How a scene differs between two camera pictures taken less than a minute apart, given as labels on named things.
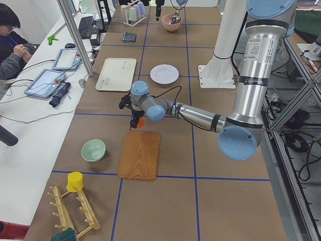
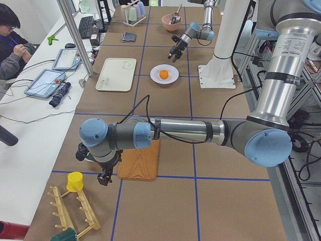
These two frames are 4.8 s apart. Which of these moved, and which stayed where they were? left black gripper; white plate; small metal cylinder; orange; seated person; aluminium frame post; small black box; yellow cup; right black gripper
Moved: right black gripper; left black gripper; orange
Stayed: small black box; small metal cylinder; seated person; yellow cup; aluminium frame post; white plate
